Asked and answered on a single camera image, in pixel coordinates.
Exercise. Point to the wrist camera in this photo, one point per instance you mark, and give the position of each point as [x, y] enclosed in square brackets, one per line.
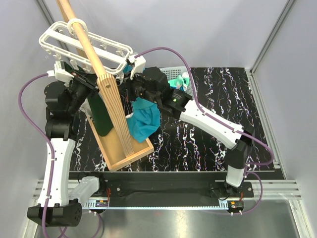
[60, 73]
[137, 63]

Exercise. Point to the grey plastic basket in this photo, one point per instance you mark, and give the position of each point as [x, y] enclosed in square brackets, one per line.
[173, 72]

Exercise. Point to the green white sock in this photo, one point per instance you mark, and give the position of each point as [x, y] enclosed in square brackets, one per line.
[95, 107]

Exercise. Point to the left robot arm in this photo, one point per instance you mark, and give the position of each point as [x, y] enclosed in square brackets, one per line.
[57, 206]

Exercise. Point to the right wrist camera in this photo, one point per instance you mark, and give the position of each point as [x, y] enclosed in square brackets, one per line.
[137, 63]

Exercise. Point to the black marbled mat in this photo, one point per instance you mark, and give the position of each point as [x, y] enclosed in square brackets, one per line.
[180, 146]

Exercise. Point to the teal cloth garment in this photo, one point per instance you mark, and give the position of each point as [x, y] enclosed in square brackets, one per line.
[145, 120]

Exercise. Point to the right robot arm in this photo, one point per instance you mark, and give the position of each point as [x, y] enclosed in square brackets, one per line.
[180, 105]

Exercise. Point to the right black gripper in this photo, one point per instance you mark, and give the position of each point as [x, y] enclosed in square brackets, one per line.
[136, 77]

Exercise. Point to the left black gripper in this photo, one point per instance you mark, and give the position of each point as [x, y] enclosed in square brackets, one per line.
[88, 80]

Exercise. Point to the black white striped sock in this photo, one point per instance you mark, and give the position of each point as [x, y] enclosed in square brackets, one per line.
[127, 99]

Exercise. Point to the white plastic clip hanger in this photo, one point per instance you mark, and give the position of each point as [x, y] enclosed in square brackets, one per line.
[99, 50]

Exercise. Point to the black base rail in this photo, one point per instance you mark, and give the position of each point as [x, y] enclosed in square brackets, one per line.
[170, 182]

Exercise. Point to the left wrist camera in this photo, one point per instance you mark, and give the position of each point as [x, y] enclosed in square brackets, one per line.
[60, 73]

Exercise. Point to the wooden tray base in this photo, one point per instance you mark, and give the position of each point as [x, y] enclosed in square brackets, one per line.
[118, 153]

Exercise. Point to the wooden pole stand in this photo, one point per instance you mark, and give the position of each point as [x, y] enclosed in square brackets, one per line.
[106, 82]

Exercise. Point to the mint green sock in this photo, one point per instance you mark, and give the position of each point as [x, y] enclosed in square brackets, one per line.
[181, 82]

